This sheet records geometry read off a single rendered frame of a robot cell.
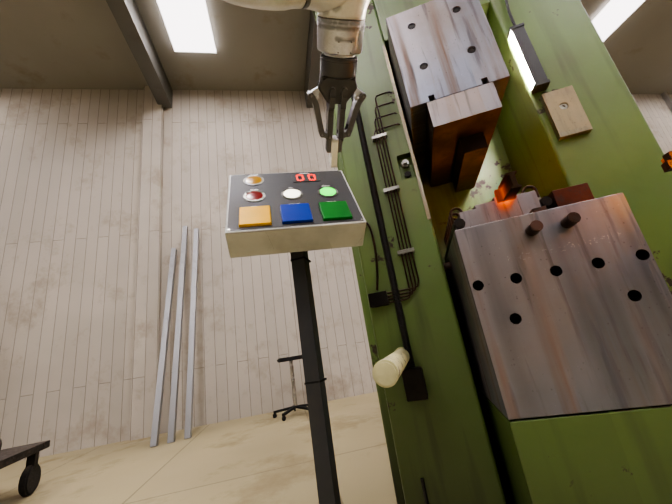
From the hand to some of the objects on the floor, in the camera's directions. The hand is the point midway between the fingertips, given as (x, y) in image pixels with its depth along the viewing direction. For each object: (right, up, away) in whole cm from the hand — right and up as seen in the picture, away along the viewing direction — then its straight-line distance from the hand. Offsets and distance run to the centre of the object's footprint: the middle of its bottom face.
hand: (333, 151), depth 75 cm
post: (+4, -114, -15) cm, 115 cm away
